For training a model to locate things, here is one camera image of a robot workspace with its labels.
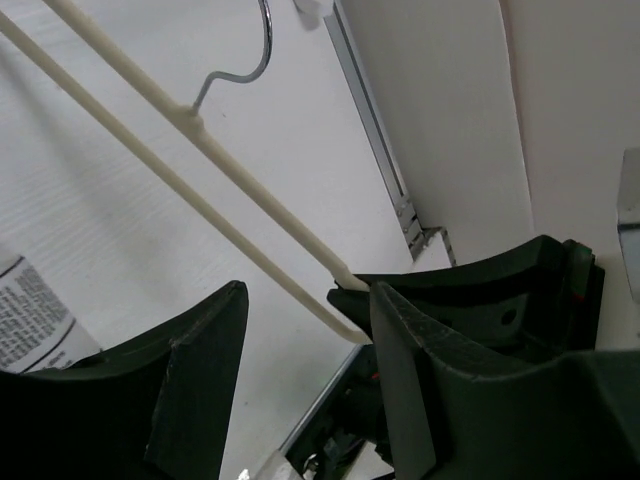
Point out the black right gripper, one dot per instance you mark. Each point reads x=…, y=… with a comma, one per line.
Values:
x=534, y=303

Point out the newspaper print trousers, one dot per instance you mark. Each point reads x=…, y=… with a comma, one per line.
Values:
x=38, y=331

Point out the aluminium rail right side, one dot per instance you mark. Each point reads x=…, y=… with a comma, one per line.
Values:
x=371, y=119

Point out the white metal clothes rack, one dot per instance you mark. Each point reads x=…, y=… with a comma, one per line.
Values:
x=313, y=12

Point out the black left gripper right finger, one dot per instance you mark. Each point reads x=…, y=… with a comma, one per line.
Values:
x=458, y=410

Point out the beige clothes hanger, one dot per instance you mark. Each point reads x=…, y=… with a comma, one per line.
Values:
x=187, y=121

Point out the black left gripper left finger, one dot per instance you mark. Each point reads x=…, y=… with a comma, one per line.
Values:
x=157, y=406

